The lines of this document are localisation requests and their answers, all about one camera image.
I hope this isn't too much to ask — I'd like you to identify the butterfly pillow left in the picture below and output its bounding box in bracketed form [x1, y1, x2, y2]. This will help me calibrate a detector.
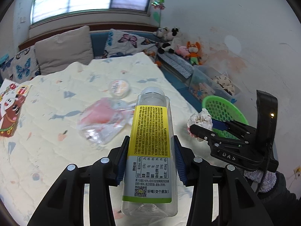
[1, 45, 41, 83]

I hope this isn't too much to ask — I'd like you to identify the pinwheel toy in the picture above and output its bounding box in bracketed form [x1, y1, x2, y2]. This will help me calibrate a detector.
[151, 0, 165, 27]

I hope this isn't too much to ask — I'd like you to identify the pink pig plush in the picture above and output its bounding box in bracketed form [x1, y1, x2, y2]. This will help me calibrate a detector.
[175, 45, 190, 59]

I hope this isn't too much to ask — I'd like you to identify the clear plastic bag pink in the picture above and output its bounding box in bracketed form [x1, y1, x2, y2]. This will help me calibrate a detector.
[77, 97, 136, 145]

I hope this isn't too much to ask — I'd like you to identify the clear storage bin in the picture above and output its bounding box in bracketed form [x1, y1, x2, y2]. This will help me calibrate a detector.
[188, 65, 241, 104]

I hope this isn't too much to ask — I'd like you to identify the beige cushion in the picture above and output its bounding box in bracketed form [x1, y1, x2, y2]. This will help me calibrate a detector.
[35, 26, 94, 75]

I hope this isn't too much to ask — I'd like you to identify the cow plush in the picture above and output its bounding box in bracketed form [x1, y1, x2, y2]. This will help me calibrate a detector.
[158, 27, 182, 54]

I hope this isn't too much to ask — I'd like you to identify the patterned folded cloth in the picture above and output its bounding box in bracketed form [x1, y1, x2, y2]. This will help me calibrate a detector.
[158, 52, 193, 79]

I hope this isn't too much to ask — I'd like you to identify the green plastic basket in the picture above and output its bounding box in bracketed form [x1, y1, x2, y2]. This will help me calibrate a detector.
[202, 95, 249, 124]

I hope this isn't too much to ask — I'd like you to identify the cartoon bear paper bag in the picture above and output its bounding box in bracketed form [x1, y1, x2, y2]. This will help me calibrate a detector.
[0, 79, 31, 137]

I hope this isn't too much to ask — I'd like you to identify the grey plush toy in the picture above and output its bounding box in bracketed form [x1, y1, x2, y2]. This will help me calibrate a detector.
[153, 27, 169, 38]

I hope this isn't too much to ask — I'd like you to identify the butterfly pillow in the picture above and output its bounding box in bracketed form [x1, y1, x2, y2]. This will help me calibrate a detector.
[103, 29, 159, 61]
[1, 45, 41, 83]

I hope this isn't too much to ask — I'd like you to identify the white quilted table cloth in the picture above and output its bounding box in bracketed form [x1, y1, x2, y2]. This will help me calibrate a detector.
[0, 51, 215, 226]

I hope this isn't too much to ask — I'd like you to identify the clear bottle yellow label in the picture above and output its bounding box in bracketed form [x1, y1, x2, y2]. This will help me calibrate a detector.
[121, 87, 178, 217]

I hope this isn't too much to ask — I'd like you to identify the grey gloved right hand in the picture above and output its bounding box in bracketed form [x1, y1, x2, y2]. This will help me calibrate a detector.
[243, 170, 277, 193]

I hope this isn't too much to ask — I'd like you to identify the orange fox plush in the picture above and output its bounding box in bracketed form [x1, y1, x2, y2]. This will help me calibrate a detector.
[186, 41, 202, 66]

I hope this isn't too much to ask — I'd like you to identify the butterfly pillow right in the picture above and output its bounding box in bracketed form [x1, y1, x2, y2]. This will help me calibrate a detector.
[103, 29, 159, 61]

